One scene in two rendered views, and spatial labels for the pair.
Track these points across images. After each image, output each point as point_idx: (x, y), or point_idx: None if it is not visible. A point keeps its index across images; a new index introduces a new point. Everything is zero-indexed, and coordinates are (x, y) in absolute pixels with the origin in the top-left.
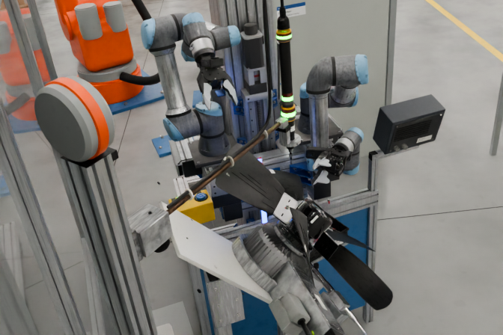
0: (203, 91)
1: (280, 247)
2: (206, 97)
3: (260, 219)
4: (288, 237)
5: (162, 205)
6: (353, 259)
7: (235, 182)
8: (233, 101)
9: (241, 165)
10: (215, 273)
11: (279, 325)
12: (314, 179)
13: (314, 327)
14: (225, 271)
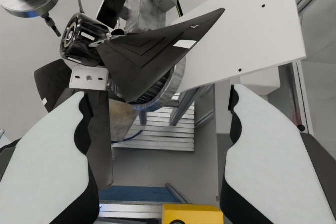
0: (310, 143)
1: (141, 30)
2: (264, 107)
3: (98, 216)
4: (126, 33)
5: (303, 45)
6: (80, 0)
7: (181, 27)
8: (89, 97)
9: (156, 47)
10: None
11: None
12: (12, 146)
13: None
14: (214, 6)
